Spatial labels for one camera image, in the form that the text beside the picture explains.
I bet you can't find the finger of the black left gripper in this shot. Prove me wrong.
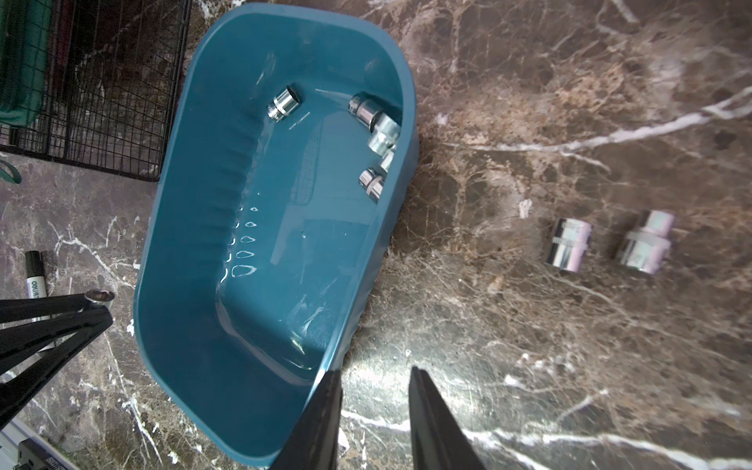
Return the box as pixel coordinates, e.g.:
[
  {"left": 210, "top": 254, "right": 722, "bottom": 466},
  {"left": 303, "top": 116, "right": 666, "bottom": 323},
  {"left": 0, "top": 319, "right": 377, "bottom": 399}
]
[
  {"left": 1, "top": 307, "right": 113, "bottom": 426},
  {"left": 1, "top": 292, "right": 109, "bottom": 323}
]

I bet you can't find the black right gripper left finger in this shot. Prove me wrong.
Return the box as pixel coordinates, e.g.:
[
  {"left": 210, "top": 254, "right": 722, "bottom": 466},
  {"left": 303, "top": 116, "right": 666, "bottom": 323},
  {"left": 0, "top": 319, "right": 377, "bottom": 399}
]
[{"left": 270, "top": 370, "right": 343, "bottom": 470}]

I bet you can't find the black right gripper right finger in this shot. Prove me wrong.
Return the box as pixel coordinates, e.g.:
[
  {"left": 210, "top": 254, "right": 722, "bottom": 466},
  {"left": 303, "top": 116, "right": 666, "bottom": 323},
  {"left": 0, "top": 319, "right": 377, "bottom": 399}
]
[{"left": 409, "top": 366, "right": 485, "bottom": 469}]

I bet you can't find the chrome socket two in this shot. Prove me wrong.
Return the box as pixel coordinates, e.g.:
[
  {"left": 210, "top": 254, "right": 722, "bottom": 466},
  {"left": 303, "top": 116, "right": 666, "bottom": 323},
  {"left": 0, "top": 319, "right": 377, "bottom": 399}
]
[{"left": 615, "top": 211, "right": 675, "bottom": 275}]

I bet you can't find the teal plastic storage box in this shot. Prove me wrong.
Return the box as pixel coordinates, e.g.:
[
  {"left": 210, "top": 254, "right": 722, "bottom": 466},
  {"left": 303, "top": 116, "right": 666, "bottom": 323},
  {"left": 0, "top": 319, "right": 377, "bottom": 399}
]
[{"left": 133, "top": 3, "right": 419, "bottom": 467}]

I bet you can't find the chrome socket three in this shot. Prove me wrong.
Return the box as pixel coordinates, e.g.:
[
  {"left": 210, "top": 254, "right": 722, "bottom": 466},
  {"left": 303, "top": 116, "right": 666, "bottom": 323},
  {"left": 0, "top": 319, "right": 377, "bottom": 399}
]
[{"left": 84, "top": 289, "right": 116, "bottom": 309}]

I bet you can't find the chrome socket nine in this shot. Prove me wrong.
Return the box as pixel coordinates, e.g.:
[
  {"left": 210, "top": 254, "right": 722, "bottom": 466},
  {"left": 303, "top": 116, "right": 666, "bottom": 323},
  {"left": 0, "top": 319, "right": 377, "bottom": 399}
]
[{"left": 358, "top": 168, "right": 385, "bottom": 203}]

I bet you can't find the chrome socket seven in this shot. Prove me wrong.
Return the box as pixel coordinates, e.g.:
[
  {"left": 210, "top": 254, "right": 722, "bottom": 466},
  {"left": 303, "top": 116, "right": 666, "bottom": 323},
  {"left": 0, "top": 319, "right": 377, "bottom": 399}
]
[{"left": 379, "top": 148, "right": 395, "bottom": 174}]

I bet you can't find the chrome socket six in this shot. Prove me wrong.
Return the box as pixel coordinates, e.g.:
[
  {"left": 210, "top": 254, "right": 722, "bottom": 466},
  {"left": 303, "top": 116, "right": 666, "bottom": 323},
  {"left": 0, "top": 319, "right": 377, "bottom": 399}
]
[{"left": 367, "top": 113, "right": 401, "bottom": 157}]

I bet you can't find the chrome socket five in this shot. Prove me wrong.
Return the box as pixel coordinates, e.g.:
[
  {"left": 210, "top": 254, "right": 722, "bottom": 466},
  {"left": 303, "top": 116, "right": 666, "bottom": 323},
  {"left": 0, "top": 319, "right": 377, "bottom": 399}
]
[{"left": 349, "top": 93, "right": 383, "bottom": 132}]

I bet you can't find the chrome socket four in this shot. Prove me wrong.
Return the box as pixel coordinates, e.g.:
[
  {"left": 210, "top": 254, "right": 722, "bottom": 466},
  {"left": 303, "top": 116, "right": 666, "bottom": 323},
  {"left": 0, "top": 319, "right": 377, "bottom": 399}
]
[{"left": 268, "top": 85, "right": 302, "bottom": 123}]

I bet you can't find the black capped marker pen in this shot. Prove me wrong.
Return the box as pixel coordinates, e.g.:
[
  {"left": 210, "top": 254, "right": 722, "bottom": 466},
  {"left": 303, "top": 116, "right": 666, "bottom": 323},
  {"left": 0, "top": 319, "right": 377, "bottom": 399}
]
[{"left": 25, "top": 251, "right": 48, "bottom": 300}]

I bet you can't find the green fabric bag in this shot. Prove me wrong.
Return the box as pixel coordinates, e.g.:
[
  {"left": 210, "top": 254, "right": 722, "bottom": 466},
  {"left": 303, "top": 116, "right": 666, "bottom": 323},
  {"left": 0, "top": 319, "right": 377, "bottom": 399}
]
[{"left": 1, "top": 1, "right": 54, "bottom": 151}]

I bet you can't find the black wire mesh rack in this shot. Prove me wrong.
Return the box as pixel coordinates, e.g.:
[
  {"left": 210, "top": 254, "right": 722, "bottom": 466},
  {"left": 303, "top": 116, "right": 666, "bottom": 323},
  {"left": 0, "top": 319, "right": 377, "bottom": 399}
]
[{"left": 1, "top": 1, "right": 191, "bottom": 181}]

